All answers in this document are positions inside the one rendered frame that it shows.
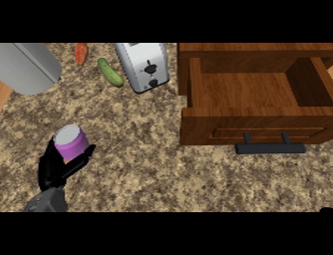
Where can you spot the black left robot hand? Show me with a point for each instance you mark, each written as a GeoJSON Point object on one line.
{"type": "Point", "coordinates": [53, 171]}

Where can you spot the purple can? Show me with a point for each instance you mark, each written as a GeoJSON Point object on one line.
{"type": "Point", "coordinates": [72, 143]}

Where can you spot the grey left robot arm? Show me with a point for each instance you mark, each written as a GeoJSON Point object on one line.
{"type": "Point", "coordinates": [47, 201]}

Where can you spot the wooden drawer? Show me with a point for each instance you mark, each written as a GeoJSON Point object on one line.
{"type": "Point", "coordinates": [254, 99]}

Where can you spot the green cucumber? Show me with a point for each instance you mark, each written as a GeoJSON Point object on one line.
{"type": "Point", "coordinates": [111, 72]}

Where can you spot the grey cylindrical appliance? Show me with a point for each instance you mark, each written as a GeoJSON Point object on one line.
{"type": "Point", "coordinates": [20, 66]}

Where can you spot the orange carrot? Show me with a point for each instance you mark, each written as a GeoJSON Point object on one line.
{"type": "Point", "coordinates": [81, 53]}

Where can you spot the silver toaster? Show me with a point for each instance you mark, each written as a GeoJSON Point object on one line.
{"type": "Point", "coordinates": [145, 66]}

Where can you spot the wooden cabinet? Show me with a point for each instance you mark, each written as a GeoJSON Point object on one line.
{"type": "Point", "coordinates": [254, 54]}

